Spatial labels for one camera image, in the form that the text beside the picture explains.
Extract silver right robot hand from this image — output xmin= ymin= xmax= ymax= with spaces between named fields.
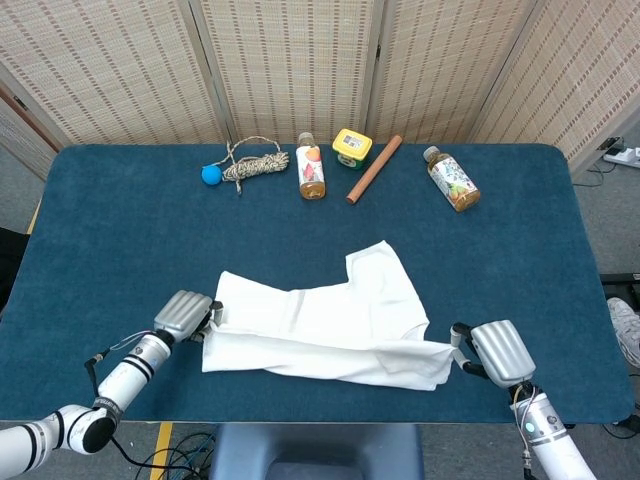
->
xmin=449 ymin=319 xmax=537 ymax=389

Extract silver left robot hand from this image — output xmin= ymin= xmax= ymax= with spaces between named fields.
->
xmin=152 ymin=290 xmax=226 ymax=345

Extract white T-shirt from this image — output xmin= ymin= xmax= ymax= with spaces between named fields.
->
xmin=201 ymin=239 xmax=457 ymax=393

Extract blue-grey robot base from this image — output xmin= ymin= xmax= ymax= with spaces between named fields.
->
xmin=208 ymin=423 xmax=425 ymax=480

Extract blue table mat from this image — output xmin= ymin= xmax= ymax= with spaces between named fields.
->
xmin=0 ymin=143 xmax=636 ymax=425

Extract white sneaker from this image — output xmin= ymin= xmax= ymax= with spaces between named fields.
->
xmin=606 ymin=296 xmax=640 ymax=369

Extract tea bottle with green label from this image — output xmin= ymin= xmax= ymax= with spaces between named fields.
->
xmin=422 ymin=145 xmax=482 ymax=213

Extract black object beside table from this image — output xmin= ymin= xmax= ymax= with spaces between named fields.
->
xmin=0 ymin=227 xmax=29 ymax=314

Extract tea bottle with red label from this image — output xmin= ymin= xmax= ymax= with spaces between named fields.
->
xmin=295 ymin=131 xmax=328 ymax=201

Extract wooden rolling pin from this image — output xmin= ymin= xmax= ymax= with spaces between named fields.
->
xmin=345 ymin=134 xmax=404 ymax=206

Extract white power strip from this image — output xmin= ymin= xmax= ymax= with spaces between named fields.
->
xmin=603 ymin=147 xmax=640 ymax=169

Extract green tub with yellow lid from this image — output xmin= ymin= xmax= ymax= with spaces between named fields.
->
xmin=331 ymin=128 xmax=374 ymax=172

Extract woven folding screen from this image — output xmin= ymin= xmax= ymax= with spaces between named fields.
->
xmin=0 ymin=0 xmax=640 ymax=169

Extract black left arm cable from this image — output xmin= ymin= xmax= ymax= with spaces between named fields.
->
xmin=83 ymin=349 xmax=109 ymax=401

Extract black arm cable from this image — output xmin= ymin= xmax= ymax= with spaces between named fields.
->
xmin=519 ymin=449 xmax=539 ymax=480
xmin=83 ymin=349 xmax=109 ymax=401

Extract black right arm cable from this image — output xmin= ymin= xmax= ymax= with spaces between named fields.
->
xmin=519 ymin=449 xmax=539 ymax=480

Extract black floor cables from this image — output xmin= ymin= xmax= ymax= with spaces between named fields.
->
xmin=134 ymin=432 xmax=216 ymax=480

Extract beige braided rope bundle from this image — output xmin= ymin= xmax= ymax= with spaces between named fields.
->
xmin=207 ymin=136 xmax=291 ymax=196

